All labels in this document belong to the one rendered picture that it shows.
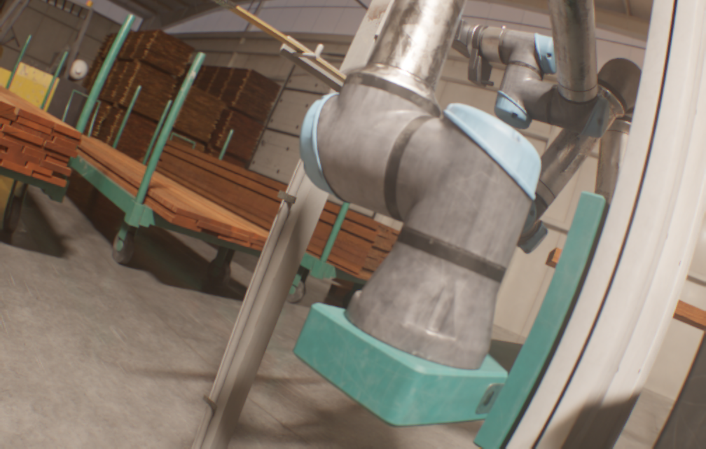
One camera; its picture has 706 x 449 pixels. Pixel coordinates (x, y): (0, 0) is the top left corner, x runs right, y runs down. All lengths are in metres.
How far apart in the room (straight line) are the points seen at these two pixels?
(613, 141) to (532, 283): 8.41
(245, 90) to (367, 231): 8.67
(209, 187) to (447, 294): 4.61
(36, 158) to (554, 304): 1.94
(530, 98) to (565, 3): 0.23
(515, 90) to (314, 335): 0.57
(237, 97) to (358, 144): 11.47
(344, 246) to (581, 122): 3.02
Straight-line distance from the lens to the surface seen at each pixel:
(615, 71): 1.03
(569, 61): 0.79
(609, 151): 1.10
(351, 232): 3.73
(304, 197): 1.05
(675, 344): 9.12
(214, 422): 1.19
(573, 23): 0.75
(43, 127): 2.11
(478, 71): 0.97
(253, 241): 2.82
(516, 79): 0.91
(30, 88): 7.24
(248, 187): 4.54
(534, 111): 0.89
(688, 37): 0.60
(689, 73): 0.58
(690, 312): 1.75
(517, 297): 9.50
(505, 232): 0.47
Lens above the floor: 0.75
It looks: 1 degrees up
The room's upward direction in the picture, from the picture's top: 22 degrees clockwise
